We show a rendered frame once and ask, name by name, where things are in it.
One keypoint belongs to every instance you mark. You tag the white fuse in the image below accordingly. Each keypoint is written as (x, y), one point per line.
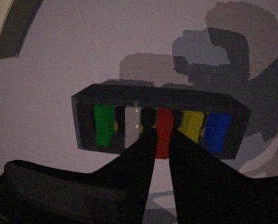
(132, 125)

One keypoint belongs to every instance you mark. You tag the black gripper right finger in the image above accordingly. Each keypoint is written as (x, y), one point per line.
(207, 191)

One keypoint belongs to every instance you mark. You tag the beige tray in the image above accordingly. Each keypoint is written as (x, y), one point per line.
(13, 17)

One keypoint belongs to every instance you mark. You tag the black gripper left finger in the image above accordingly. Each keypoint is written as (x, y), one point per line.
(115, 194)

